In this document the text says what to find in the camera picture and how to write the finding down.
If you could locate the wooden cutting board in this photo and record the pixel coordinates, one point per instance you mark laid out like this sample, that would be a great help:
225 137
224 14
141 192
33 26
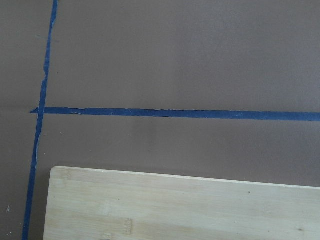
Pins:
96 204

